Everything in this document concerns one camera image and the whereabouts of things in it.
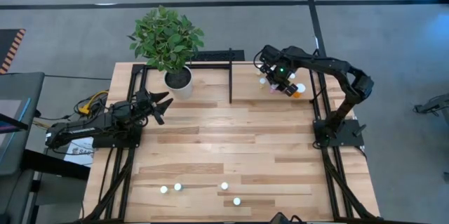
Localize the dark rounded object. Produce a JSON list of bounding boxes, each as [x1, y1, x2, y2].
[[269, 211, 303, 224]]

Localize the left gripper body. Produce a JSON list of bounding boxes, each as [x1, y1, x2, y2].
[[135, 88, 156, 121]]

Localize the grey stand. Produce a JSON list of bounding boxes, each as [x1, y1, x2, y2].
[[413, 93, 449, 124]]

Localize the small green tree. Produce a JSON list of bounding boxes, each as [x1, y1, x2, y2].
[[126, 4, 206, 74]]

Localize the grey desk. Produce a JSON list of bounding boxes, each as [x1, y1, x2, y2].
[[0, 72, 46, 224]]

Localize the large orange pill bottle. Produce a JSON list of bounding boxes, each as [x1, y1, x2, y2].
[[293, 82, 307, 99]]

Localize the black ribbed floor mat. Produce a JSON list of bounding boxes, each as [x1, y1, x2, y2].
[[191, 49, 246, 62]]

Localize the white printed sheet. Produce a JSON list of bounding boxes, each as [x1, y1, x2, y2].
[[63, 137, 95, 167]]

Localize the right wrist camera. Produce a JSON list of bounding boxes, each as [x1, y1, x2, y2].
[[260, 44, 281, 65]]

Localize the black aluminium frame rail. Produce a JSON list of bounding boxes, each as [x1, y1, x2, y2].
[[311, 69, 378, 222], [79, 62, 233, 223]]

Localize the yellow cable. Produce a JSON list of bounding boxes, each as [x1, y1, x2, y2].
[[77, 90, 110, 115]]

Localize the black mat with striped edge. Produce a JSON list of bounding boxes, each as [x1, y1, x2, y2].
[[0, 29, 27, 75]]

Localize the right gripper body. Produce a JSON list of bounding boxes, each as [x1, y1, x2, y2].
[[262, 61, 295, 93]]

